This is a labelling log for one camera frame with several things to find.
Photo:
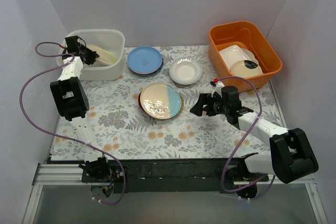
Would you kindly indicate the white plastic bin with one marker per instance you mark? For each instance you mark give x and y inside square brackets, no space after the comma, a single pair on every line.
[108,44]

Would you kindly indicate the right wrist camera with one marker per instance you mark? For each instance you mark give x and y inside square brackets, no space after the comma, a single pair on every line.
[217,85]

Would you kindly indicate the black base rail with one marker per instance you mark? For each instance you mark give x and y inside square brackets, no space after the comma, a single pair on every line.
[169,175]

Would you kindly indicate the white cup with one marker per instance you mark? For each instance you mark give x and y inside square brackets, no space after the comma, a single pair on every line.
[277,124]

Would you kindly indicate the cream plate with black mark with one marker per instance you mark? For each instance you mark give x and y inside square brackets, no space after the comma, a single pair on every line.
[246,69]

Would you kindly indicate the cream floral plate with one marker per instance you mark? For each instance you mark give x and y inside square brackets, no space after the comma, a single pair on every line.
[106,58]

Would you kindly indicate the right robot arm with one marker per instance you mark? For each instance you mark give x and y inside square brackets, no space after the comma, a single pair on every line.
[291,156]

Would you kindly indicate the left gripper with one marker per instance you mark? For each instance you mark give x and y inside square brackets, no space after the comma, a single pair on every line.
[87,55]

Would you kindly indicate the orange plastic bin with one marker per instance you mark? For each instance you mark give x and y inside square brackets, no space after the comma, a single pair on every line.
[238,41]

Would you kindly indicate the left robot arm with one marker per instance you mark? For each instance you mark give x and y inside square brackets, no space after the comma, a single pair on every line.
[72,104]

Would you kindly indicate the cream and blue plate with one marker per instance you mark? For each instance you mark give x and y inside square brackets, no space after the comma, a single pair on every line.
[154,94]

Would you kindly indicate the white rectangular dish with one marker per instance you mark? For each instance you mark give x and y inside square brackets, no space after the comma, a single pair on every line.
[235,53]

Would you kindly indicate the floral table mat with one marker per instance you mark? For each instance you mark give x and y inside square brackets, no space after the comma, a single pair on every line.
[122,129]

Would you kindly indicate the red scalloped plate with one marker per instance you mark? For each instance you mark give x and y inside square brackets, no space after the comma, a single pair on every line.
[139,102]

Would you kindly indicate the blue round plate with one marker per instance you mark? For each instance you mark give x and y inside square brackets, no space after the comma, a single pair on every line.
[144,59]

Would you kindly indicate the white scalloped bowl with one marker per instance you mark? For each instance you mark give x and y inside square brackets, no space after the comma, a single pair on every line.
[185,70]

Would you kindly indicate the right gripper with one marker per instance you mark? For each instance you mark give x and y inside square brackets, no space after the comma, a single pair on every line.
[207,104]

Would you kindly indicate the pink plate under blue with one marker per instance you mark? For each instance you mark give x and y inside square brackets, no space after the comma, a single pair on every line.
[143,74]

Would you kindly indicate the woven bamboo tray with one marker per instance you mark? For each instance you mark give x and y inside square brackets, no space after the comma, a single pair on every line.
[170,108]

